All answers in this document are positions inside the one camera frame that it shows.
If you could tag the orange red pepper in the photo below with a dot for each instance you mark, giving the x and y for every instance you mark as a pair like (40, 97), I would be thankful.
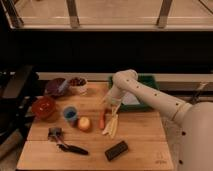
(102, 119)

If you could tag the black rectangular block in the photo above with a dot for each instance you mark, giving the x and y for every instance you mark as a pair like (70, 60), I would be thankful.
(116, 150)

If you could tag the blue spoon in bowl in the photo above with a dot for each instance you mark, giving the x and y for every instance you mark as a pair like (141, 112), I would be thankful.
(63, 86)

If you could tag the white bowl with dark food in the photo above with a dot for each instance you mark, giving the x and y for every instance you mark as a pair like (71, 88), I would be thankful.
(78, 85)

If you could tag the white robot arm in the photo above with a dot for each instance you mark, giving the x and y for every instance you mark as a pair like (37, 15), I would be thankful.
(196, 120)

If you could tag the purple bowl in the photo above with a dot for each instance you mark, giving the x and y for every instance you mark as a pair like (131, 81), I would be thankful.
(52, 87)

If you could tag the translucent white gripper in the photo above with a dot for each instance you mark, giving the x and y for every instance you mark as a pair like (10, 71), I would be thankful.
(112, 99)

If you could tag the wooden cutting board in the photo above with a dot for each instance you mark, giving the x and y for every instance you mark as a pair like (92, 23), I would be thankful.
(142, 131)

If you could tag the blue cup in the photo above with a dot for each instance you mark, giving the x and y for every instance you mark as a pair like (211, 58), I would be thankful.
(70, 115)

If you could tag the black equipment at left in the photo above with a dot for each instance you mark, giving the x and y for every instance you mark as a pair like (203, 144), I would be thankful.
(16, 96)

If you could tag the white cloth in tray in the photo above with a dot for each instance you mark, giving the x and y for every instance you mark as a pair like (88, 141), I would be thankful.
(130, 99)

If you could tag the yellow round fruit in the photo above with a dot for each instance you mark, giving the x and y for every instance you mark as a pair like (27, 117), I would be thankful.
(84, 123)

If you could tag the red bowl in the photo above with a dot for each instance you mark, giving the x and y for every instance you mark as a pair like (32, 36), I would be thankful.
(43, 107)

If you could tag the black handled kitchen tool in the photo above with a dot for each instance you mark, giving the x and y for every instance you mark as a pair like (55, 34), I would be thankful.
(55, 134)

